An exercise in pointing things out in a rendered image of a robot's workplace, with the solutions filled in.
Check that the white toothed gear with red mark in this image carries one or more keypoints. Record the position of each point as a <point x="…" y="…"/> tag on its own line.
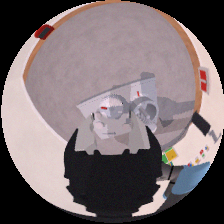
<point x="111" y="106"/>

